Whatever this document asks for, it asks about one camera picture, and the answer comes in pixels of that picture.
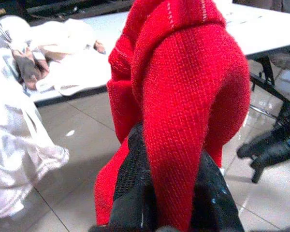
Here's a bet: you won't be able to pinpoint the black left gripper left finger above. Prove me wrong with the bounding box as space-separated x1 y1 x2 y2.
109 122 161 232

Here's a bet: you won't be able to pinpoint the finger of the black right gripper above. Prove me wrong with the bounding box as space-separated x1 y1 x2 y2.
236 141 264 160
250 157 269 184

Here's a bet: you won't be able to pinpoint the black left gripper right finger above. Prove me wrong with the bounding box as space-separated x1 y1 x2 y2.
190 147 246 232

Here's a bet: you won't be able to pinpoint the plain red shirt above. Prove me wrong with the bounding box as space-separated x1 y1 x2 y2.
94 0 252 232

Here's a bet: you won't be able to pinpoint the white mesh jersey brown print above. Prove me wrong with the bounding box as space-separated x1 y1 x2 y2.
12 18 112 96

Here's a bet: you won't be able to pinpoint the cream white jeans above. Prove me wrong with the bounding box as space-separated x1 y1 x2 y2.
0 14 71 221

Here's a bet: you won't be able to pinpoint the black metal table frame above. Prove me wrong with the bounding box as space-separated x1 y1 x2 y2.
33 55 290 128

